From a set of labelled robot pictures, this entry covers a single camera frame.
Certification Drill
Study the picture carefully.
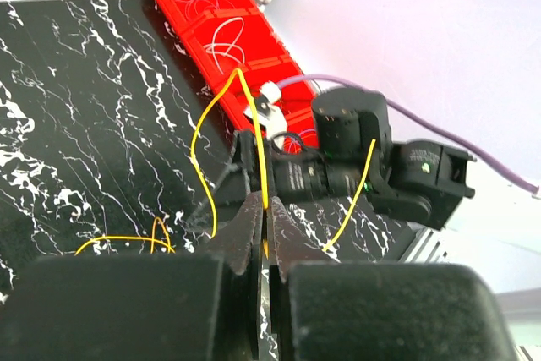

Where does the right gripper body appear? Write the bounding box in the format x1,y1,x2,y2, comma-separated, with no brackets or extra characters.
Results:
231,130,277,198

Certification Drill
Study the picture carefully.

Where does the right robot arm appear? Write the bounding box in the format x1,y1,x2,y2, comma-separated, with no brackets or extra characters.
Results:
195,86,516,360

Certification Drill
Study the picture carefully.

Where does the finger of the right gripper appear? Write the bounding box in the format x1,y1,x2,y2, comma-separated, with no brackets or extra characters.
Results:
185,166,254,232

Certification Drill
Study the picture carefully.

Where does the yellow cable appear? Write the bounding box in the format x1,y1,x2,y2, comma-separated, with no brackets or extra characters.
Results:
74,68,377,257

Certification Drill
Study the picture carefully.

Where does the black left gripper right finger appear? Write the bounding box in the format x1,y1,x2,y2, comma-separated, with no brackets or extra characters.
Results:
270,198,516,360

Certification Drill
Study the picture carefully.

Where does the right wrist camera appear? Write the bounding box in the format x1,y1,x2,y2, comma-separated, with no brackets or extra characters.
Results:
254,81,288,150

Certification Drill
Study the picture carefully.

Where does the red compartment bin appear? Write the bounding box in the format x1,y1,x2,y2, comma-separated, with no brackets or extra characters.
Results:
156,0,318,147

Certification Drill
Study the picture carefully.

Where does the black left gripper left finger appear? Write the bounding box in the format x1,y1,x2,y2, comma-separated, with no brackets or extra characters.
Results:
1,193,264,360

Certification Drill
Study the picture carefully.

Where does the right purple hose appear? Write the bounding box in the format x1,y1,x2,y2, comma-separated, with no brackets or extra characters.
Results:
276,74,541,193

